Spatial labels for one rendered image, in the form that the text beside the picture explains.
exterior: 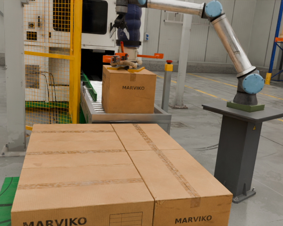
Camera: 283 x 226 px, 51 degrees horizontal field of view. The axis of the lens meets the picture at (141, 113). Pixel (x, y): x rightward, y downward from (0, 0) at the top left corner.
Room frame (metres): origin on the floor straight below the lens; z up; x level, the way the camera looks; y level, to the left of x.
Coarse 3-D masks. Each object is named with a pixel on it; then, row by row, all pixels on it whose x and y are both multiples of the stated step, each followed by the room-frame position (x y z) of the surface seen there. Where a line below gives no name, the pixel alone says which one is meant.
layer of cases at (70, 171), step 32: (32, 128) 2.08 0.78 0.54; (64, 128) 2.13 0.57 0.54; (96, 128) 2.19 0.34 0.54; (128, 128) 2.26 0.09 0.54; (160, 128) 2.33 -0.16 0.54; (32, 160) 1.53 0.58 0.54; (64, 160) 1.56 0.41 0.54; (96, 160) 1.59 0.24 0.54; (128, 160) 1.63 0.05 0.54; (160, 160) 1.67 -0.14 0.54; (192, 160) 1.70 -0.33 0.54; (32, 192) 1.19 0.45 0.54; (64, 192) 1.21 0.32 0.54; (96, 192) 1.23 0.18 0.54; (128, 192) 1.25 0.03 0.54; (160, 192) 1.28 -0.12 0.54; (192, 192) 1.30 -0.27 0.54; (224, 192) 1.33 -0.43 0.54; (32, 224) 1.06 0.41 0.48; (64, 224) 1.09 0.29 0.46; (96, 224) 1.13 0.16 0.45; (128, 224) 1.17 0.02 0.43; (160, 224) 1.22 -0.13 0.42; (192, 224) 1.26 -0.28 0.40; (224, 224) 1.31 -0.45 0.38
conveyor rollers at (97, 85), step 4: (92, 84) 4.27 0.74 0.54; (96, 84) 4.29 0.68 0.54; (100, 84) 4.31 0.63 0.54; (84, 88) 3.89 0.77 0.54; (96, 88) 3.94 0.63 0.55; (100, 88) 3.95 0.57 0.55; (88, 92) 3.64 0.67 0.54; (100, 92) 3.68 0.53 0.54; (88, 96) 3.37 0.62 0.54; (100, 96) 3.42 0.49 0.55; (92, 100) 3.20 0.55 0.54; (100, 100) 3.23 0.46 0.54; (96, 104) 2.97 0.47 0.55; (100, 104) 3.05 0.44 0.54; (96, 108) 2.86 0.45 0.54; (100, 108) 2.87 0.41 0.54; (96, 112) 2.68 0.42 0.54; (100, 112) 2.69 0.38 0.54; (104, 112) 2.71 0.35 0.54
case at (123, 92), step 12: (108, 72) 2.57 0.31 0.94; (120, 72) 2.52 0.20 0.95; (132, 72) 2.58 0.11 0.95; (144, 72) 2.65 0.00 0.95; (108, 84) 2.53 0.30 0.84; (120, 84) 2.49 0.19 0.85; (132, 84) 2.51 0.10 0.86; (144, 84) 2.54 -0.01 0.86; (108, 96) 2.49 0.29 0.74; (120, 96) 2.49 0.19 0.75; (132, 96) 2.51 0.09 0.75; (144, 96) 2.54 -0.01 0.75; (108, 108) 2.47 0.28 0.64; (120, 108) 2.49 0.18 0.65; (132, 108) 2.51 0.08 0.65; (144, 108) 2.54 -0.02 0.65
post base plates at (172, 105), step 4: (176, 96) 5.66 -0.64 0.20; (180, 96) 5.62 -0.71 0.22; (172, 100) 5.64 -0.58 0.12; (180, 100) 5.60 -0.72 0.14; (168, 104) 5.69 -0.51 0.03; (172, 104) 5.65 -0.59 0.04; (180, 104) 5.58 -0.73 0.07; (172, 108) 5.47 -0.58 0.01; (176, 108) 5.48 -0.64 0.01; (180, 108) 5.51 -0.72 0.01; (184, 108) 5.53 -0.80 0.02
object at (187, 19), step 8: (192, 0) 5.64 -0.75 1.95; (184, 16) 5.68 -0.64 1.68; (184, 24) 5.64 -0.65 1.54; (184, 32) 5.61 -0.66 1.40; (184, 40) 5.61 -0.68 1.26; (184, 48) 5.62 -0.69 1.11; (184, 56) 5.62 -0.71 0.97; (184, 64) 5.63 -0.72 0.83; (184, 72) 5.63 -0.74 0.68; (184, 80) 5.64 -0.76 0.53; (176, 88) 5.70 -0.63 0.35; (176, 104) 5.62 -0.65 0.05
